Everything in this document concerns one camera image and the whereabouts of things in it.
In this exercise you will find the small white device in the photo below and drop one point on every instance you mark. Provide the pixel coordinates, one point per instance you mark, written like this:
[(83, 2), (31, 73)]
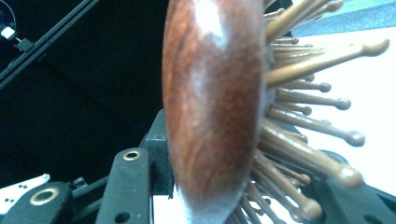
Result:
[(7, 32)]

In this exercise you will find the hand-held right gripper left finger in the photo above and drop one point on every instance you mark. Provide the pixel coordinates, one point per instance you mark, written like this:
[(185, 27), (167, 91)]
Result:
[(159, 146)]

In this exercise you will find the brown wooden hairbrush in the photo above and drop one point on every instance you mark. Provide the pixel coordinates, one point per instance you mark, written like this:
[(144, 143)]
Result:
[(211, 109)]

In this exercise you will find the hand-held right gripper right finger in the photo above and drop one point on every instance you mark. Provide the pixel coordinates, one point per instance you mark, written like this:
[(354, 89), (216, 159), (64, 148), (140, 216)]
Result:
[(355, 202)]

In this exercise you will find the black tripod stand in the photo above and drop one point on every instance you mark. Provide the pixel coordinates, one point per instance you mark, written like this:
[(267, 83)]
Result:
[(40, 42)]

